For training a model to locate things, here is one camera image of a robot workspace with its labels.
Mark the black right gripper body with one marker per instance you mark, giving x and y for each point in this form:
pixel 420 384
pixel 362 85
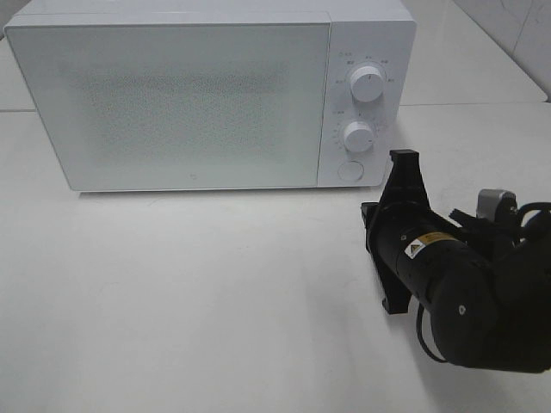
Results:
pixel 425 251

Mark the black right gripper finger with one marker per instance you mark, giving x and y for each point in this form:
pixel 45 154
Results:
pixel 405 183
pixel 396 296

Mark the white round door button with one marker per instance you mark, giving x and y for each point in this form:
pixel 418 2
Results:
pixel 351 171

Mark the white microwave knob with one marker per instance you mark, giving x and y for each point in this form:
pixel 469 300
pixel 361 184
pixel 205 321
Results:
pixel 358 137
pixel 366 83

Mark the white microwave door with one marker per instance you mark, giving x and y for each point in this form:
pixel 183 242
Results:
pixel 171 108

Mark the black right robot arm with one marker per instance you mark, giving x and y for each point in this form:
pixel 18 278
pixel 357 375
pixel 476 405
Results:
pixel 483 280

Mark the white microwave oven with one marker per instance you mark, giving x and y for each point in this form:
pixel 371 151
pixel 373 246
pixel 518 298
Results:
pixel 377 32

